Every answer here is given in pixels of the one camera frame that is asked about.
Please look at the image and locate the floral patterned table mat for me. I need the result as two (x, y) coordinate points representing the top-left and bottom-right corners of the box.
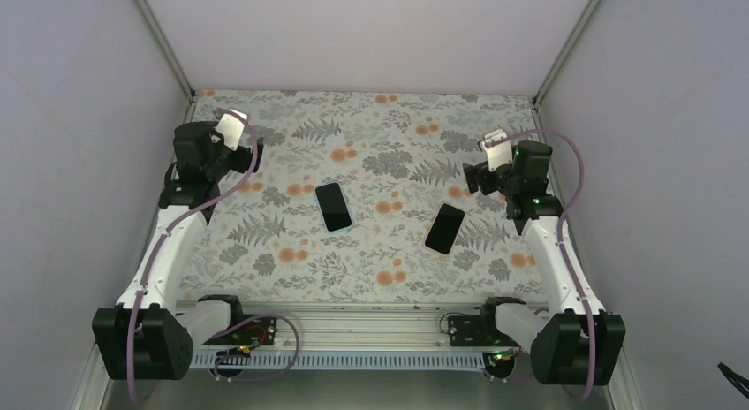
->
(178, 90), (545, 304)

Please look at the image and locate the black phone with blue edge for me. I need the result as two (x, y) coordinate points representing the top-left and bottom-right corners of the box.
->
(424, 203), (466, 255)

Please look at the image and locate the phone in light-blue case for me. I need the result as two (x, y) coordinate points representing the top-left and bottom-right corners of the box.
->
(314, 182), (353, 232)

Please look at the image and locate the black object at corner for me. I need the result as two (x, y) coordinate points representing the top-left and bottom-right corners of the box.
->
(717, 362), (749, 399)

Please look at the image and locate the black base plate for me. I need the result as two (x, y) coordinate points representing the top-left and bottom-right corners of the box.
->
(229, 317), (277, 348)
(447, 315), (501, 347)

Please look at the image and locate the white slotted cable duct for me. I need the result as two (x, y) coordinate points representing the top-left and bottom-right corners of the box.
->
(219, 351), (485, 372)

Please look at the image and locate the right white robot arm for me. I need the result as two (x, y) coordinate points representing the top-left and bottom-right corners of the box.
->
(464, 139), (626, 388)

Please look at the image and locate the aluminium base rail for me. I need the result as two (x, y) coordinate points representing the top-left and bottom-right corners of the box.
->
(175, 301), (551, 353)

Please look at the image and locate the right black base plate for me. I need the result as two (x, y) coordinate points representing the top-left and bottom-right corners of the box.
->
(447, 315), (501, 347)

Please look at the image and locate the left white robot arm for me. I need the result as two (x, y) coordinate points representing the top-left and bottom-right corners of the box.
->
(92, 112), (262, 381)

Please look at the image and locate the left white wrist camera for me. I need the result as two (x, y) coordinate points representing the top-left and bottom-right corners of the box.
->
(215, 110), (247, 151)

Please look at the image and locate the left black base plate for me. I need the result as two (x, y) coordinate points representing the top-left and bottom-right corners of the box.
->
(229, 317), (277, 348)

